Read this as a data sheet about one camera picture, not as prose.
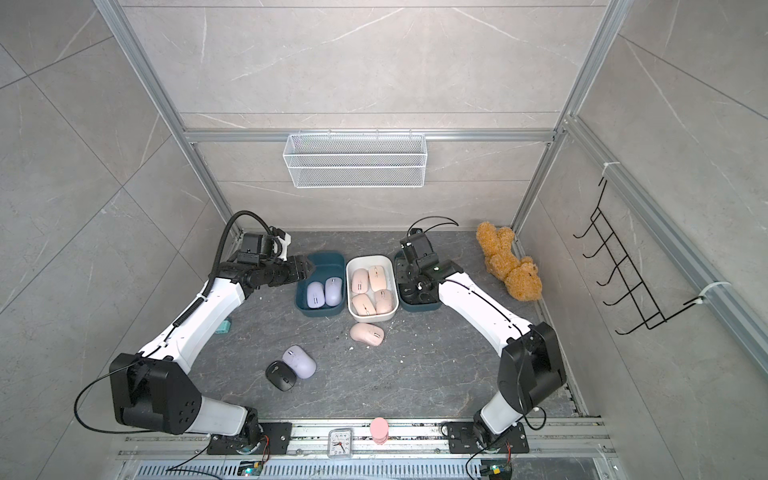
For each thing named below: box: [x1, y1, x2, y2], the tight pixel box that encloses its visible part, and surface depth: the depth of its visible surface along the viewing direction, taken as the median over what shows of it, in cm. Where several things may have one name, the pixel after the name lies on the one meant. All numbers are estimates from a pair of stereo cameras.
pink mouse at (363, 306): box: [352, 293, 377, 316], surface depth 97 cm
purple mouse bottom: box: [325, 276, 343, 307], surface depth 101 cm
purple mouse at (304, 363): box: [282, 345, 317, 379], surface depth 86 cm
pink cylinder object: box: [370, 417, 389, 445], surface depth 70 cm
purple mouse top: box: [307, 281, 325, 309], surface depth 100 cm
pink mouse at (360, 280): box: [352, 268, 369, 294], surface depth 103 cm
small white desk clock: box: [327, 428, 354, 459], surface depth 73 cm
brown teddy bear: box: [476, 221, 543, 301], surface depth 99 cm
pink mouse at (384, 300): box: [374, 289, 394, 314], surface depth 97 cm
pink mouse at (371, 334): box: [350, 323, 385, 346], surface depth 91 cm
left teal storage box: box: [296, 252, 346, 317], surface depth 102 cm
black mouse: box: [265, 360, 297, 392], surface depth 83 cm
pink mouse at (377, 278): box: [369, 265, 387, 292], surface depth 105 cm
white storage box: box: [346, 255, 399, 323], surface depth 103 cm
